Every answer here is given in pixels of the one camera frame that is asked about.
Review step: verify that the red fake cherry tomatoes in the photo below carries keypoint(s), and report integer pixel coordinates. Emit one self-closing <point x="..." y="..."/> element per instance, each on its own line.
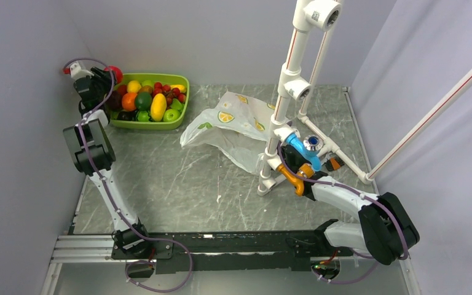
<point x="170" y="92"/>

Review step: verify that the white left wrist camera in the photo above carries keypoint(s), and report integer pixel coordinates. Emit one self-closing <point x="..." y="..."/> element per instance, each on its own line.
<point x="77" y="70"/>

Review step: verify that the dark red fake apple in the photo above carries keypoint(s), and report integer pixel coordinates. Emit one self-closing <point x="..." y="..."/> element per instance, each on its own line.
<point x="114" y="101"/>

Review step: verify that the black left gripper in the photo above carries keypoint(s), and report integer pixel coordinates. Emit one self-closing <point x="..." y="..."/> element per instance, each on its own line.
<point x="106" y="78"/>

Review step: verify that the blue plastic faucet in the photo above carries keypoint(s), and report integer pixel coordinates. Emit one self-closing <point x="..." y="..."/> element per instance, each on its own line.
<point x="309" y="148"/>

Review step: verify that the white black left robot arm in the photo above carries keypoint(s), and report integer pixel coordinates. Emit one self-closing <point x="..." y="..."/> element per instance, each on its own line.
<point x="93" y="155"/>

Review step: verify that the orange fake orange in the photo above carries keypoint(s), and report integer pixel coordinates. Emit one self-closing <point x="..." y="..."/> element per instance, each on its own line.
<point x="128" y="102"/>

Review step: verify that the green fake apple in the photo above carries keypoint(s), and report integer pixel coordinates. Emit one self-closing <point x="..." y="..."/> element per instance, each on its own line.
<point x="171" y="115"/>

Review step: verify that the green plastic fruit basin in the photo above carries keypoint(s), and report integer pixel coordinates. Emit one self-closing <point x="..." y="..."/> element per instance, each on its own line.
<point x="141" y="120"/>

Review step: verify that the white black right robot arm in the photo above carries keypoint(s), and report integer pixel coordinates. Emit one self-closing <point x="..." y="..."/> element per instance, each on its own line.
<point x="382" y="227"/>

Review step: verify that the orange brass faucet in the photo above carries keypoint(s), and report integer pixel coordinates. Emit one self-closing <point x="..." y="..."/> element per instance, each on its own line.
<point x="305" y="171"/>

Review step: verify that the yellow fake lemon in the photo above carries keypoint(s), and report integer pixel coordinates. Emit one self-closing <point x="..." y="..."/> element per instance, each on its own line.
<point x="134" y="87"/>

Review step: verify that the yellow fake mango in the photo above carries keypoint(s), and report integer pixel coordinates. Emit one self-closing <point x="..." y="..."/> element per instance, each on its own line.
<point x="158" y="107"/>

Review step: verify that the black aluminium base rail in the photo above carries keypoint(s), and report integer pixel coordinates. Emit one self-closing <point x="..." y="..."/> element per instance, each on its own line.
<point x="172" y="252"/>

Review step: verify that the white diagonal corner pipe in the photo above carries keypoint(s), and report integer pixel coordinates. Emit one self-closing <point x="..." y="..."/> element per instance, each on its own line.
<point x="445" y="102"/>

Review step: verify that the white PVC pipe frame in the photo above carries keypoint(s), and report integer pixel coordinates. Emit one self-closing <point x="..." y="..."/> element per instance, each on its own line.
<point x="308" y="15"/>

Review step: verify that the white printed plastic bag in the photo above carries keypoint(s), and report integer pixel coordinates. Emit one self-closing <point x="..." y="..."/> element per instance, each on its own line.
<point x="238" y="126"/>

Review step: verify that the orange black small tool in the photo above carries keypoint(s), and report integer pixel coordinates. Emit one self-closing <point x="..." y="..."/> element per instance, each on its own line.
<point x="334" y="163"/>

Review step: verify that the green fake lime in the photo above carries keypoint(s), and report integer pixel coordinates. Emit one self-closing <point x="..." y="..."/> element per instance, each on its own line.
<point x="143" y="101"/>

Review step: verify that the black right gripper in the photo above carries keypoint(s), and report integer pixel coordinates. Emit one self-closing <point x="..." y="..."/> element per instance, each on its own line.
<point x="283" y="149"/>

